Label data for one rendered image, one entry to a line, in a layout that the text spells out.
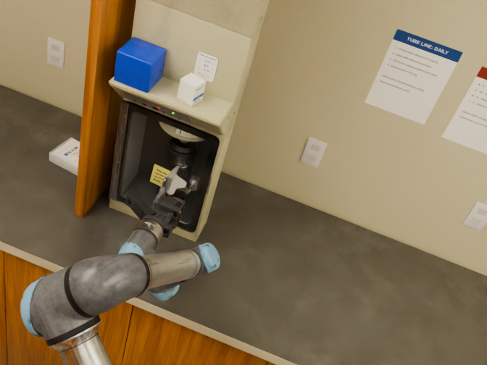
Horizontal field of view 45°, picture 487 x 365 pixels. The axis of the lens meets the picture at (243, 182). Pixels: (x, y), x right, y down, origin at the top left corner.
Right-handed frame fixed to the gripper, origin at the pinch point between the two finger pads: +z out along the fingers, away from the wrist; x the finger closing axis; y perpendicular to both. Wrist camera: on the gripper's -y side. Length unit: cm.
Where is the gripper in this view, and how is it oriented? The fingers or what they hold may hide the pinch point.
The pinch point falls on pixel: (172, 183)
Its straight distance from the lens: 179.3
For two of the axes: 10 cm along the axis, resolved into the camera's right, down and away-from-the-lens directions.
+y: 9.3, 3.7, -0.8
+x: 2.4, -7.4, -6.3
